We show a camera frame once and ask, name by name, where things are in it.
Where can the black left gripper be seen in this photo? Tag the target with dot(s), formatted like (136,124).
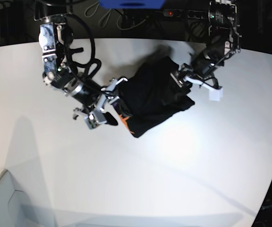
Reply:
(204,66)

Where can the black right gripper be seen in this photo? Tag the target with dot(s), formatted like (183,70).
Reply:
(87,94)

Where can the black t-shirt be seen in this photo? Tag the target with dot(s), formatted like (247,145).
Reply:
(151,97)

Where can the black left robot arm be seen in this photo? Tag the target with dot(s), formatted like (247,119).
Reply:
(222,41)

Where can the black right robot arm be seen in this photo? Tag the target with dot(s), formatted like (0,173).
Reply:
(61,72)

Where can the blue box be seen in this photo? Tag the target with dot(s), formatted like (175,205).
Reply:
(132,4)

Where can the grey bin at table corner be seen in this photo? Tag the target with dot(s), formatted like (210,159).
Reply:
(17,209)

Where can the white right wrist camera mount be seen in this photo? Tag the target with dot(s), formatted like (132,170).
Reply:
(93,116)

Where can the white power strip red switch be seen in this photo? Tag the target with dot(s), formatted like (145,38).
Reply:
(190,14)

